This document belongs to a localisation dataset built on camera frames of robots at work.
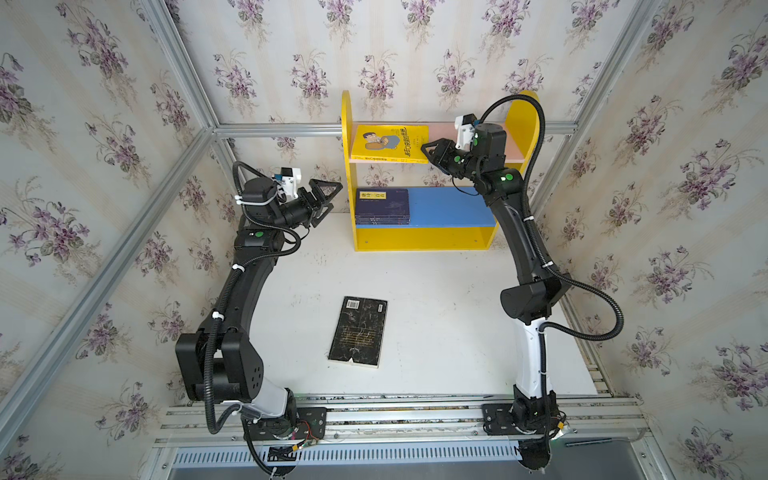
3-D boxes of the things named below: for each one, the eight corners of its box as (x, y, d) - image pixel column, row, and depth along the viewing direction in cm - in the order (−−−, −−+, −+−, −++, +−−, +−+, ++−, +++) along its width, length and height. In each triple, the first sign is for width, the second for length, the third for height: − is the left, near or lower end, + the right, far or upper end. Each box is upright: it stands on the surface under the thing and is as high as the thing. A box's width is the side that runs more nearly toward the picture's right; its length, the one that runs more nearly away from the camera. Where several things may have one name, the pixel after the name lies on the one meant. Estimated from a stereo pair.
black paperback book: (328, 361, 85) (327, 358, 83) (344, 298, 98) (344, 295, 96) (378, 368, 84) (378, 366, 82) (388, 304, 97) (388, 300, 95)
